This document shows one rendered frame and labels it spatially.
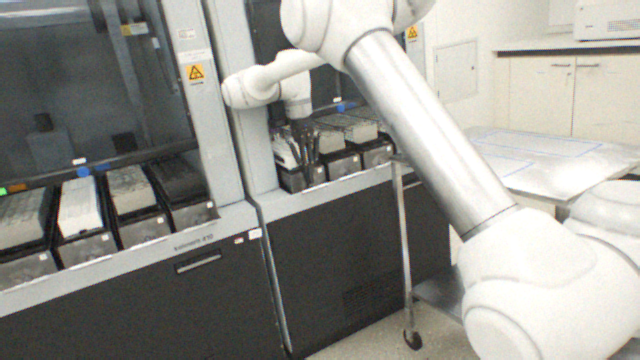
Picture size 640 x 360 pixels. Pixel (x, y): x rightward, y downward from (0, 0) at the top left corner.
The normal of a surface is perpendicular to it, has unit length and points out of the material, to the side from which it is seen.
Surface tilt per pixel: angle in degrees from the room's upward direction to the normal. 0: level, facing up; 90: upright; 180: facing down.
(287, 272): 90
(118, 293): 90
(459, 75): 90
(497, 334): 98
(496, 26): 90
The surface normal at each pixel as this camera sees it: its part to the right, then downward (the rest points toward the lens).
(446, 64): 0.47, 0.23
